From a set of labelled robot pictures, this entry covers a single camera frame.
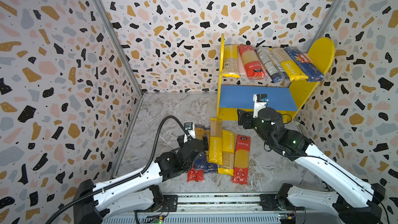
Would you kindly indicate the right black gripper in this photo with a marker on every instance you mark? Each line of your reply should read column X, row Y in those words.
column 245, row 118

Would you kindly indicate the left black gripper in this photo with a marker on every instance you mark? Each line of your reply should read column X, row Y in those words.
column 205, row 142

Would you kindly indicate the red spaghetti bag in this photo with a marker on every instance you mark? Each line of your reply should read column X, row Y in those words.
column 251, row 62
column 241, row 160
column 195, row 175

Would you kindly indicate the clear printed spaghetti bag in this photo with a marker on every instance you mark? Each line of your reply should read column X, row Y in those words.
column 275, row 70

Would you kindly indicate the yellow Pastatime spaghetti bag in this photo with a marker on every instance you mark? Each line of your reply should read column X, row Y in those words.
column 291, row 68

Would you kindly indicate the blue Barilla spaghetti bag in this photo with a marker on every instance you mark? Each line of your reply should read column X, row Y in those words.
column 303, row 62

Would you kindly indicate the yellow label spaghetti bag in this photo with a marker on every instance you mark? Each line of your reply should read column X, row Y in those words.
column 230, row 67

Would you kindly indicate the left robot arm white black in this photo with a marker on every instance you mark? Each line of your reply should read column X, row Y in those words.
column 136, row 191

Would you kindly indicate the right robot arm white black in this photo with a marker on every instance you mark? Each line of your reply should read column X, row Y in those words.
column 352, row 200

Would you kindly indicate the yellow shelf with coloured boards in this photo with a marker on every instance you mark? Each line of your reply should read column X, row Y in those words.
column 287, row 101

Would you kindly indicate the blue gold spaghetti bag left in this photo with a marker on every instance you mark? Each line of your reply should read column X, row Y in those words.
column 200, row 162

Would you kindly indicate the blue gold spaghetti bag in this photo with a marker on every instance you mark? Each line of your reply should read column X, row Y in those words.
column 211, row 167
column 200, row 162

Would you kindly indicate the blue gold spaghetti bag right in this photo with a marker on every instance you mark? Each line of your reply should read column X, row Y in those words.
column 211, row 167

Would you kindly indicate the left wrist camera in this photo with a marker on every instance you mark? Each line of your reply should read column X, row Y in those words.
column 190, row 130

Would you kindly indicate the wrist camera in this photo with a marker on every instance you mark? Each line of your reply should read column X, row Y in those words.
column 190, row 130
column 260, row 102

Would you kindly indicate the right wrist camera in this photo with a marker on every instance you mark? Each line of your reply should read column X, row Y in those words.
column 260, row 102

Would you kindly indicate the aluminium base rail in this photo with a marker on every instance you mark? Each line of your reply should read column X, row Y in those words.
column 215, row 208

